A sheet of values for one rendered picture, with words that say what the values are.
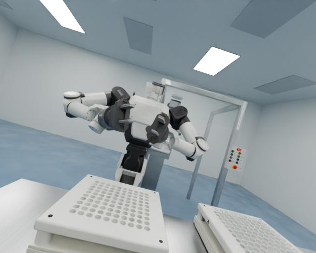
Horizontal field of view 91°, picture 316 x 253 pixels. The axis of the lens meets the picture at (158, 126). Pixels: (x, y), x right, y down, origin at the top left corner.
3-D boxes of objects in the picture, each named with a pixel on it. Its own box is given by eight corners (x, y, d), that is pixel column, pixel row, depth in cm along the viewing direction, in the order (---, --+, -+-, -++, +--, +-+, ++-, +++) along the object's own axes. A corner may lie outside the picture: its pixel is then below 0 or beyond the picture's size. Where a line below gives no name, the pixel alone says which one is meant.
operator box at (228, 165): (240, 172, 172) (247, 150, 173) (225, 168, 173) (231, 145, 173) (238, 171, 179) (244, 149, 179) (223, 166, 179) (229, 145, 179)
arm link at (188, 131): (199, 161, 96) (183, 133, 108) (214, 149, 89) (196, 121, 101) (187, 161, 89) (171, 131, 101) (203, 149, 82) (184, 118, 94)
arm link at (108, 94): (99, 100, 104) (118, 98, 113) (104, 111, 102) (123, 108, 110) (102, 88, 96) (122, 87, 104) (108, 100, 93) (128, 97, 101)
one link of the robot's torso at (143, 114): (118, 136, 122) (131, 93, 122) (159, 147, 125) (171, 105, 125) (109, 140, 93) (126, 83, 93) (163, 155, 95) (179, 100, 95)
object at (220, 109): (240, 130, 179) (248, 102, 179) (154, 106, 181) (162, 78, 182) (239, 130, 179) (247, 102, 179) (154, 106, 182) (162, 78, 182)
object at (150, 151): (168, 159, 191) (170, 151, 191) (146, 153, 191) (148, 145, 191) (165, 147, 321) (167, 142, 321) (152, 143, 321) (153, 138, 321)
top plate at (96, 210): (86, 179, 51) (88, 173, 51) (157, 197, 53) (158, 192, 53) (31, 230, 27) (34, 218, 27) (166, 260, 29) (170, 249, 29)
